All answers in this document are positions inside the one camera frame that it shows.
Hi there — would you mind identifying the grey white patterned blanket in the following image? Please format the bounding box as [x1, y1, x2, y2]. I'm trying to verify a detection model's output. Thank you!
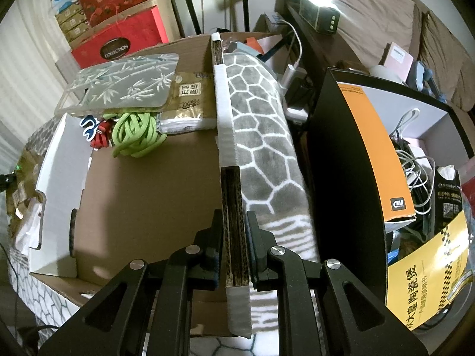
[7, 53, 322, 356]

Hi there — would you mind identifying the black packet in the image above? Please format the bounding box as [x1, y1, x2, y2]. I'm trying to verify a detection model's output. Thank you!
[434, 165, 464, 231]

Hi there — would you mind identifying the gold foil packet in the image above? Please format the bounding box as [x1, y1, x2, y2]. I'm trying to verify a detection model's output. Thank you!
[7, 148, 47, 253]

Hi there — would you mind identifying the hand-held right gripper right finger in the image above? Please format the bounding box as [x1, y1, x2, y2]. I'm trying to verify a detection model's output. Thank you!
[244, 211, 430, 356]

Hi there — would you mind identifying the red cable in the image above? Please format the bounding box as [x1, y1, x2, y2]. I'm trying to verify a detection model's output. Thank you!
[91, 119, 115, 150]

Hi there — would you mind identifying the gold tissue pack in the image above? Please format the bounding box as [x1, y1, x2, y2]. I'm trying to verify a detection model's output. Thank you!
[156, 70, 218, 134]

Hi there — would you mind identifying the gold flat box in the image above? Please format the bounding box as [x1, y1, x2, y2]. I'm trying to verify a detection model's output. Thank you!
[63, 28, 91, 43]
[58, 17, 88, 32]
[55, 5, 84, 19]

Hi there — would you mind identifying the silver bamboo-print packet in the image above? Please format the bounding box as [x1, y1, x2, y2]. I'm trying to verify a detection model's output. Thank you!
[55, 53, 181, 117]

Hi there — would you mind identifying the white cables bundle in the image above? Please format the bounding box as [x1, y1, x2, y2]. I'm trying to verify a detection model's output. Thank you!
[388, 109, 436, 216]

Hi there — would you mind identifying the yellow paper bag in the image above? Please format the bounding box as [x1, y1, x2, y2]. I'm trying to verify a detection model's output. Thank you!
[386, 211, 475, 330]

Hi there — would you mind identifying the red chocolate gift bag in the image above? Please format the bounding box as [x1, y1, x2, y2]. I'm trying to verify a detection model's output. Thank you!
[70, 7, 169, 69]

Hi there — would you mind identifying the black storage bin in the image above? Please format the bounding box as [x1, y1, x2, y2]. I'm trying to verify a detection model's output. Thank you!
[306, 67, 475, 342]

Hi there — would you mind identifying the small black speaker clock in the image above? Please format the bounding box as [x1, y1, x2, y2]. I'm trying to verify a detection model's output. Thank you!
[300, 0, 341, 35]

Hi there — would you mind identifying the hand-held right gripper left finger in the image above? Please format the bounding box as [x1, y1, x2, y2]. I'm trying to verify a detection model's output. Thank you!
[38, 209, 226, 356]

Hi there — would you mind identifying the orange box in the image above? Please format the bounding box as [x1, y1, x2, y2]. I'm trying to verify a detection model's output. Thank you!
[338, 82, 416, 223]

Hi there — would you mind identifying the green cable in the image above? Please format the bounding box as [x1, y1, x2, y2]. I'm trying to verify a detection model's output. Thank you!
[111, 113, 168, 158]

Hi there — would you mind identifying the white striped curtain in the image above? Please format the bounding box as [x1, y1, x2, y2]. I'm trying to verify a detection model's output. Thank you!
[0, 7, 75, 149]

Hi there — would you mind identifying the pink box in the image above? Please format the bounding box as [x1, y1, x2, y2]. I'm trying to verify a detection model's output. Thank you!
[382, 42, 413, 78]

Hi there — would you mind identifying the white cardboard box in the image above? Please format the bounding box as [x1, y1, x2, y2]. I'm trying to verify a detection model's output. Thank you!
[30, 33, 253, 338]

